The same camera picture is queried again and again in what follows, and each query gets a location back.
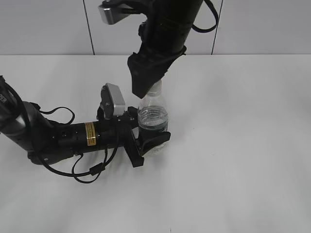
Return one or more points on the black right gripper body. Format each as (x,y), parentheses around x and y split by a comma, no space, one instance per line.
(165,33)

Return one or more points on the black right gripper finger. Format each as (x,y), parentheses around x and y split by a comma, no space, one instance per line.
(148,66)

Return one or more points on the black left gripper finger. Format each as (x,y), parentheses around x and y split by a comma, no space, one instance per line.
(148,140)

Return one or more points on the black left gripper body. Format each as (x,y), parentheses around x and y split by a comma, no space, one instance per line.
(117,132)

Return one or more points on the clear cestbon water bottle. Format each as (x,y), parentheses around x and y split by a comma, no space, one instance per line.
(152,111)

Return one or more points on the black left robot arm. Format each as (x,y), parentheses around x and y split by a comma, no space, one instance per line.
(47,140)

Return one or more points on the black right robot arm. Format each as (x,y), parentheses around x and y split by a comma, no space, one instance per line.
(176,7)

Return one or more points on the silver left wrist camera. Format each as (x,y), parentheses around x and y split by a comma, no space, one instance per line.
(112,102)

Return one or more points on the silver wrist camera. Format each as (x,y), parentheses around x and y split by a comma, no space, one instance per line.
(112,102)
(113,11)

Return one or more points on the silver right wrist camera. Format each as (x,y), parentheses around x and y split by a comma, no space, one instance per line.
(113,11)

